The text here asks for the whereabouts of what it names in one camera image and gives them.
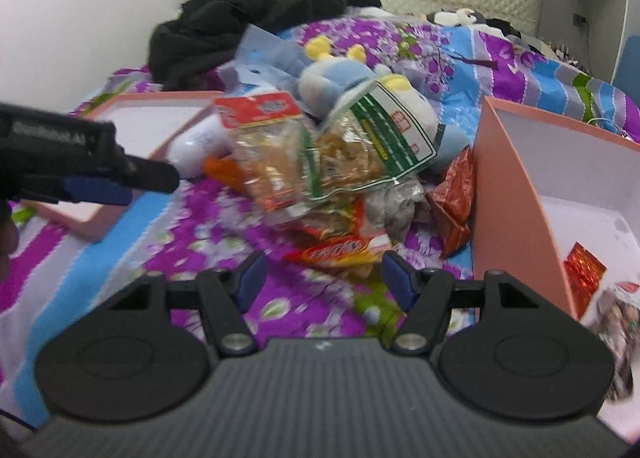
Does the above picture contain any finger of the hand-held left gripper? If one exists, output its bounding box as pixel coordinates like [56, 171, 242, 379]
[122, 155, 182, 195]
[61, 176, 135, 207]

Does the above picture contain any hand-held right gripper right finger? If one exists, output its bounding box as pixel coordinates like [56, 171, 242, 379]
[382, 251, 544, 355]

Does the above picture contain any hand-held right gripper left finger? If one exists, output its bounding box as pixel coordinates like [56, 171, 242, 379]
[107, 253, 269, 357]

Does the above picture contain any pink cardboard box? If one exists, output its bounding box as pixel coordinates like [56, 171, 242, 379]
[472, 96, 640, 434]

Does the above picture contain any green label clear snack packet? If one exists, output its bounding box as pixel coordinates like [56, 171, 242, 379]
[300, 80, 439, 209]

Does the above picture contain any floral purple bedsheet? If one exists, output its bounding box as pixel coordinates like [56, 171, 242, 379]
[0, 15, 640, 431]

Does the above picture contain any pink box lid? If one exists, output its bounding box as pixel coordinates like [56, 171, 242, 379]
[20, 90, 227, 243]

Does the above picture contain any white spray bottle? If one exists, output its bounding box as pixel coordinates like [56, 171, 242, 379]
[167, 112, 236, 179]

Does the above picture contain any orange red snack packet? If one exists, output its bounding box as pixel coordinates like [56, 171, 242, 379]
[282, 198, 394, 281]

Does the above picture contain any grey snack packet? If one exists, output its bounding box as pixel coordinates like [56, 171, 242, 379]
[362, 178, 434, 241]

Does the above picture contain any small orange snack packet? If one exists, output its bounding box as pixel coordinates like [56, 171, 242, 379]
[202, 157, 249, 191]

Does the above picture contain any red brown snack packet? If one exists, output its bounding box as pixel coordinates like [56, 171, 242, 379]
[426, 145, 476, 260]

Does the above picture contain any red label clear snack packet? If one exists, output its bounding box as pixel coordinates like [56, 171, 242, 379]
[213, 92, 315, 227]

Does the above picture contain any black clothing pile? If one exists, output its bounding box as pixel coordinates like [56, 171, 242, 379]
[150, 0, 384, 91]

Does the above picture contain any clear blue plastic bag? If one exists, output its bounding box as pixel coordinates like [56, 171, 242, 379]
[220, 24, 312, 99]

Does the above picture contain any shiny red snack packet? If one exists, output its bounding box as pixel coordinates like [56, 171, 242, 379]
[562, 241, 609, 321]

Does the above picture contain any blue grey plush toy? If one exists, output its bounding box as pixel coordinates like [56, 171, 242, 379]
[297, 35, 472, 177]

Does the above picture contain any clear dark snack packet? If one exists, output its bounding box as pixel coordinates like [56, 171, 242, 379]
[582, 280, 640, 402]

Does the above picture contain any black white plush toy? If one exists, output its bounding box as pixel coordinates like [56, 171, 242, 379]
[425, 8, 489, 29]

